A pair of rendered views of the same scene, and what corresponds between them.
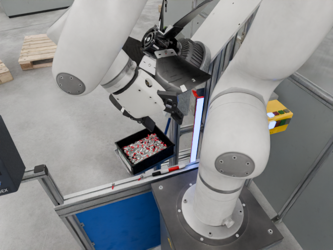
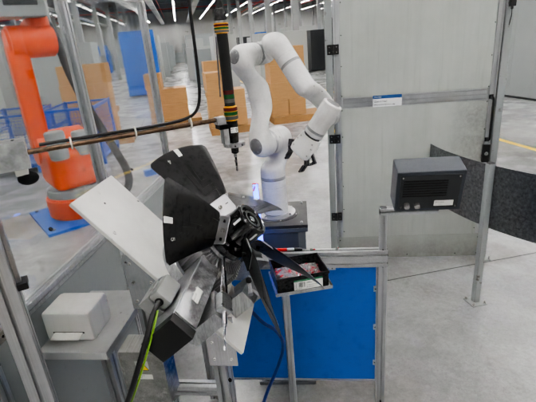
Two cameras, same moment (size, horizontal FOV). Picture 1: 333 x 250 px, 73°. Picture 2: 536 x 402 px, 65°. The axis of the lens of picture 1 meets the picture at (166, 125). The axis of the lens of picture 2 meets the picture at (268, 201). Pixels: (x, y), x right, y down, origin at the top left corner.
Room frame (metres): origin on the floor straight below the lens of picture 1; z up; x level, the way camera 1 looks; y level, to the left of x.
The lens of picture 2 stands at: (2.08, 0.67, 1.75)
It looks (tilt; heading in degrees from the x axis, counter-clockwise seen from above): 21 degrees down; 206
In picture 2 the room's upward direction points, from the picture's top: 5 degrees counter-clockwise
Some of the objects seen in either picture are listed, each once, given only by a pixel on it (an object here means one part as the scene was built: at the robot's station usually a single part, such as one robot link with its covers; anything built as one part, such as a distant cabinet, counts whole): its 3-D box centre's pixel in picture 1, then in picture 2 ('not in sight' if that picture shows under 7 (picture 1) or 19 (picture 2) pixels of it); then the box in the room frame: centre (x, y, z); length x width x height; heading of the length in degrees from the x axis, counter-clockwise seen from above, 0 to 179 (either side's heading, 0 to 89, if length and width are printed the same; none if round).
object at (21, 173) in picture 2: not in sight; (27, 175); (1.41, -0.35, 1.47); 0.05 x 0.04 x 0.05; 144
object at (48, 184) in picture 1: (50, 186); (383, 228); (0.42, 0.39, 0.96); 0.03 x 0.03 x 0.20; 19
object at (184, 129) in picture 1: (190, 128); (196, 387); (1.13, -0.16, 0.56); 0.19 x 0.04 x 0.04; 109
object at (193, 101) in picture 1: (202, 97); (149, 368); (1.25, -0.24, 0.73); 0.15 x 0.09 x 0.22; 109
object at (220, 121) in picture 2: not in sight; (230, 131); (0.94, 0.00, 1.49); 0.09 x 0.07 x 0.10; 144
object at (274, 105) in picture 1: (264, 120); not in sight; (0.68, -0.39, 1.02); 0.16 x 0.10 x 0.11; 109
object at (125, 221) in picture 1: (170, 217); (289, 326); (0.56, -0.02, 0.45); 0.82 x 0.02 x 0.66; 109
